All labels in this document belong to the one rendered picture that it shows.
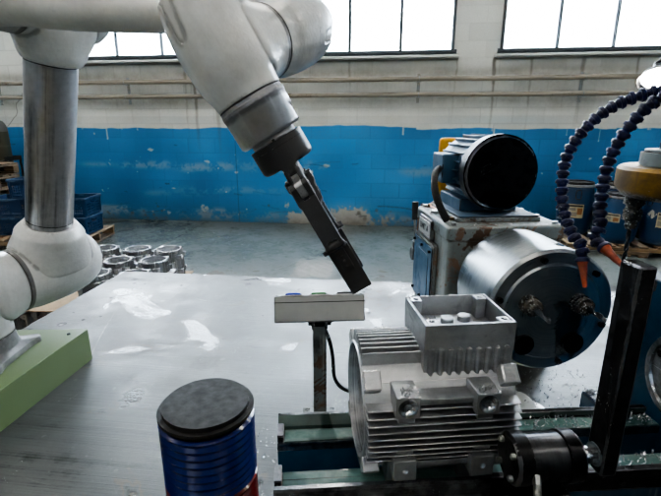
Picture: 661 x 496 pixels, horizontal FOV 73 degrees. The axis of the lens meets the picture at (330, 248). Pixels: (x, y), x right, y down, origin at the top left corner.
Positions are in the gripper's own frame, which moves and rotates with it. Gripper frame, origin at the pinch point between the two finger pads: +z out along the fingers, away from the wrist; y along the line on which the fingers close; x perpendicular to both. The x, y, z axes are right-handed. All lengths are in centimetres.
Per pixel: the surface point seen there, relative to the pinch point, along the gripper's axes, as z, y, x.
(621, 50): 101, 497, -385
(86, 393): 6, 31, 69
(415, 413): 15.6, -15.6, 1.5
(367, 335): 8.7, -5.4, 2.6
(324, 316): 11.6, 15.2, 10.1
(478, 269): 23.3, 24.5, -21.0
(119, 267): -3, 213, 139
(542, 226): 28, 37, -41
